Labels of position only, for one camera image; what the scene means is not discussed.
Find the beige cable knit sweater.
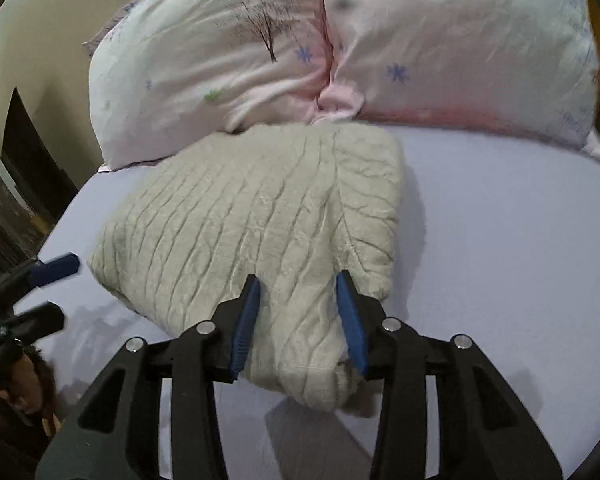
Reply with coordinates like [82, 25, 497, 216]
[88, 122, 403, 411]

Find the left hand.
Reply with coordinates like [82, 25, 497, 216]
[0, 351, 58, 437]

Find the brown fuzzy left sleeve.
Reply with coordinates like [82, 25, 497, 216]
[0, 398, 50, 480]

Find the lavender bed sheet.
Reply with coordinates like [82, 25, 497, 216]
[17, 127, 600, 479]

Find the pink floral pillow left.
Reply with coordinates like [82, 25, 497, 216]
[88, 0, 330, 170]

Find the pink floral pillow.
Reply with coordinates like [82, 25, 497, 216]
[88, 0, 330, 170]
[318, 0, 600, 160]

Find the pink floral pillow right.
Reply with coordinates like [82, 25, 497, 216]
[318, 0, 600, 160]

